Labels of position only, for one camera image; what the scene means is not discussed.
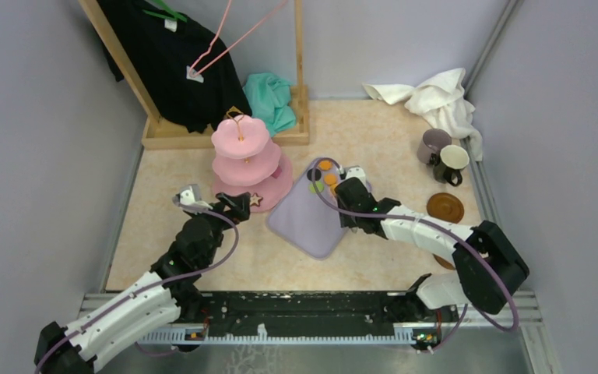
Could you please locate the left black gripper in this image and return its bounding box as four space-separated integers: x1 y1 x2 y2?
186 191 249 266

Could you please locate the brown star cookie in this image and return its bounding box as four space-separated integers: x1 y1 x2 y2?
249 193 263 207

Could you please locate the black macaron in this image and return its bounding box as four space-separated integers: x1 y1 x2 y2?
306 168 322 182

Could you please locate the orange macaron top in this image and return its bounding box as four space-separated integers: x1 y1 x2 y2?
317 159 333 171

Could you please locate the green macaron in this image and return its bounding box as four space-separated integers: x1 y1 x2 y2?
308 181 325 194

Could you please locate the pink cake slice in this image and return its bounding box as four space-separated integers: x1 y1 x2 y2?
270 166 283 179

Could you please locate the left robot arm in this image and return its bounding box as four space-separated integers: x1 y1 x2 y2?
34 185 252 373

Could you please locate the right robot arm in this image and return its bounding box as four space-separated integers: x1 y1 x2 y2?
335 178 529 321

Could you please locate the pink three-tier cake stand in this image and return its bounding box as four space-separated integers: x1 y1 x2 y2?
211 107 294 213

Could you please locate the lavender serving tray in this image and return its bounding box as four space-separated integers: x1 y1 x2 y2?
266 157 346 260

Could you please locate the brown saucer upper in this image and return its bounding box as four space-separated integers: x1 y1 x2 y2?
426 192 465 224

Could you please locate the brown saucer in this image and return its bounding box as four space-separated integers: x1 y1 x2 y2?
426 192 465 224
433 255 456 270

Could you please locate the purple mug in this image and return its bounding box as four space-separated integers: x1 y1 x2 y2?
417 129 452 165

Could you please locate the black cream-lined mug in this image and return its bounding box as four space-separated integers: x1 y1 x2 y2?
432 145 470 187

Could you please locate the brown saucer lower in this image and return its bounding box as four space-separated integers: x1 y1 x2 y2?
433 255 456 270

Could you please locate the wooden clothes rack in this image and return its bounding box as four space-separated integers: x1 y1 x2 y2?
79 0 310 150

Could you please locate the teal cloth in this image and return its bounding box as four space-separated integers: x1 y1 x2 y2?
243 72 297 137

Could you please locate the white towel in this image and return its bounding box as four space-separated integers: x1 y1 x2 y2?
362 68 484 162

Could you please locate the pink clothes hanger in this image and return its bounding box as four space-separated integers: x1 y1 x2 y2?
186 0 289 80

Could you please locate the green clothes hanger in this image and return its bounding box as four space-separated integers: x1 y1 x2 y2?
142 0 188 23

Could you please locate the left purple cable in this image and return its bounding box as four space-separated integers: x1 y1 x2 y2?
34 201 240 374

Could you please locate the purple cable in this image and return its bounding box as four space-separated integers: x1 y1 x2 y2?
34 201 240 374
310 157 521 355

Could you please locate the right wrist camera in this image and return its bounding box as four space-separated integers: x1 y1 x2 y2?
340 165 368 185

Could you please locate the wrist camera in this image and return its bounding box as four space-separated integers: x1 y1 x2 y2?
172 184 212 212
340 165 368 185

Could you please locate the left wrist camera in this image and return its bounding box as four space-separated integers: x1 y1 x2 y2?
172 184 212 212

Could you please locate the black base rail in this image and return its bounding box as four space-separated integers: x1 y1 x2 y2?
74 290 543 347

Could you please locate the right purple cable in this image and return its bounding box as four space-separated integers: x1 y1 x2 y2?
310 157 521 355

